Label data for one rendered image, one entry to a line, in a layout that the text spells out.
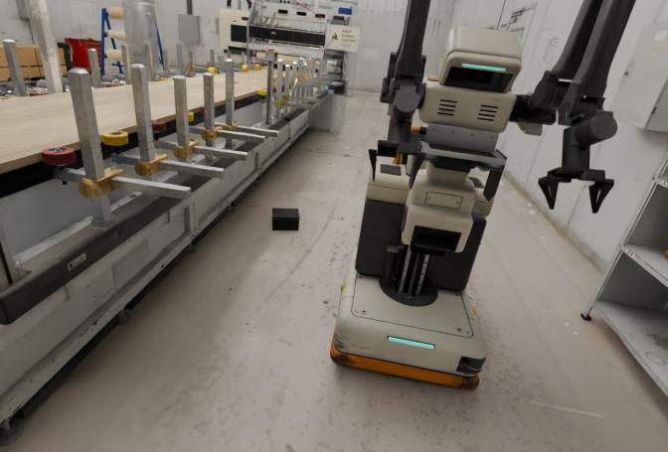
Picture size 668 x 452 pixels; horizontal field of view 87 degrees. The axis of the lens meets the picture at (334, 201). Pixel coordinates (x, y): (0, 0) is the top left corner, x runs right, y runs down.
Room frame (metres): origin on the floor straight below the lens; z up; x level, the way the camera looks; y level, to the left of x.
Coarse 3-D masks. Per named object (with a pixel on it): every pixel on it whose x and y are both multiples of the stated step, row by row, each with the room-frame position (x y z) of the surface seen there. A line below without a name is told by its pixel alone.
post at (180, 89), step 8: (176, 80) 1.43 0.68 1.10; (184, 80) 1.45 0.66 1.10; (176, 88) 1.43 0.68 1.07; (184, 88) 1.45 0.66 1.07; (176, 96) 1.43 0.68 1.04; (184, 96) 1.44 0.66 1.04; (176, 104) 1.43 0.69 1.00; (184, 104) 1.44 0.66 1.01; (176, 112) 1.43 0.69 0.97; (184, 112) 1.44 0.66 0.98; (176, 120) 1.43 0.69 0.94; (184, 120) 1.43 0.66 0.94; (184, 128) 1.43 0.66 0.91; (184, 136) 1.43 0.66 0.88; (184, 144) 1.43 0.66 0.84; (184, 160) 1.43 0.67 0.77
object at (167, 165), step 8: (112, 160) 1.24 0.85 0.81; (120, 160) 1.23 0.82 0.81; (128, 160) 1.23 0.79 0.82; (136, 160) 1.23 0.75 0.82; (168, 160) 1.25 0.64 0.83; (160, 168) 1.22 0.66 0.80; (168, 168) 1.22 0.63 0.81; (176, 168) 1.22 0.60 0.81; (184, 168) 1.21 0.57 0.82; (192, 168) 1.21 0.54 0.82; (200, 168) 1.21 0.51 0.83; (208, 168) 1.22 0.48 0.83; (216, 168) 1.23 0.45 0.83; (208, 176) 1.21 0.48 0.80; (216, 176) 1.21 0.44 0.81; (224, 176) 1.23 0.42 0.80
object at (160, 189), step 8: (56, 176) 0.99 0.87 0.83; (64, 176) 0.98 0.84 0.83; (72, 176) 0.98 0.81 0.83; (80, 176) 0.98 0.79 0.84; (112, 184) 0.97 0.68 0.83; (120, 184) 0.97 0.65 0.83; (128, 184) 0.97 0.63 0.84; (136, 184) 0.97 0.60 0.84; (144, 184) 0.97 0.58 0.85; (152, 184) 0.97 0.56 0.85; (160, 184) 0.98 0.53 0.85; (168, 184) 0.99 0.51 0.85; (144, 192) 0.97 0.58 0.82; (152, 192) 0.96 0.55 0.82; (160, 192) 0.96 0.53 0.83; (168, 192) 0.96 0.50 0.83; (176, 192) 0.96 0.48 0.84; (184, 192) 0.95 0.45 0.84
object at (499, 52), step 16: (464, 32) 1.14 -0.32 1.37; (480, 32) 1.15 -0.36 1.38; (496, 32) 1.15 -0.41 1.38; (512, 32) 1.15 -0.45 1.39; (448, 48) 1.12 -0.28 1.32; (464, 48) 1.10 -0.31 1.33; (480, 48) 1.10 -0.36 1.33; (496, 48) 1.10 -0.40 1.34; (512, 48) 1.10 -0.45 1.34; (448, 64) 1.10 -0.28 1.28; (464, 64) 1.09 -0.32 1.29; (480, 64) 1.08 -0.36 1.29; (496, 64) 1.07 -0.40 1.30; (512, 64) 1.06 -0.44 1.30; (448, 80) 1.14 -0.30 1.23; (464, 80) 1.13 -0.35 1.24; (480, 80) 1.12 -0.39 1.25; (496, 80) 1.11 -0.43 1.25; (512, 80) 1.10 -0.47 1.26
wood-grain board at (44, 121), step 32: (32, 96) 1.72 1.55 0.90; (64, 96) 1.81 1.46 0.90; (96, 96) 1.92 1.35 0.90; (128, 96) 2.03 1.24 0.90; (160, 96) 2.15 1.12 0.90; (192, 96) 2.29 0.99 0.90; (224, 96) 2.44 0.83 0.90; (0, 128) 1.16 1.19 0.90; (32, 128) 1.21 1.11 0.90; (64, 128) 1.26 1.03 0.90; (128, 128) 1.39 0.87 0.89; (0, 160) 0.89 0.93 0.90; (32, 160) 0.95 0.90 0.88
